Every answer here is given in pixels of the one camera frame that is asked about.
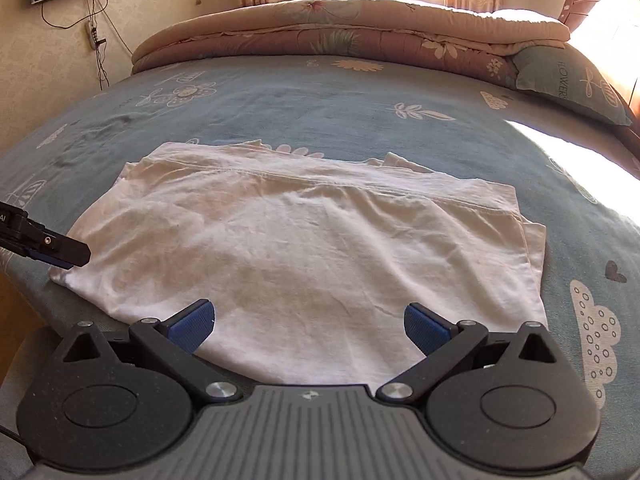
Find black television cables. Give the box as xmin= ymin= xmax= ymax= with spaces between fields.
xmin=40 ymin=0 xmax=133 ymax=93

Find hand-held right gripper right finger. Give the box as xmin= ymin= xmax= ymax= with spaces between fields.
xmin=375 ymin=302 xmax=573 ymax=407

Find bed with blue-grey floral sheet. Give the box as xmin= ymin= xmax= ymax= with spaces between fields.
xmin=0 ymin=55 xmax=640 ymax=480

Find grey-green printed pillow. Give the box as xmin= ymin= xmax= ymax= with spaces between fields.
xmin=511 ymin=45 xmax=633 ymax=127

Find folded pink floral quilt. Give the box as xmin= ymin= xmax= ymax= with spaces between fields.
xmin=130 ymin=0 xmax=572 ymax=81

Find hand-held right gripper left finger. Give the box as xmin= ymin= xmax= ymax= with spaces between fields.
xmin=62 ymin=299 xmax=246 ymax=406

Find wooden headboard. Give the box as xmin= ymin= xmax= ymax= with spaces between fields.
xmin=557 ymin=0 xmax=640 ymax=161

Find white long-sleeve printed shirt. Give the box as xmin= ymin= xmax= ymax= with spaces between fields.
xmin=50 ymin=139 xmax=548 ymax=391

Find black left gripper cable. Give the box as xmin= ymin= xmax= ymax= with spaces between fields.
xmin=0 ymin=422 xmax=26 ymax=446

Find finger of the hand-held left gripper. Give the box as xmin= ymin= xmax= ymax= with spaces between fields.
xmin=21 ymin=222 xmax=92 ymax=267

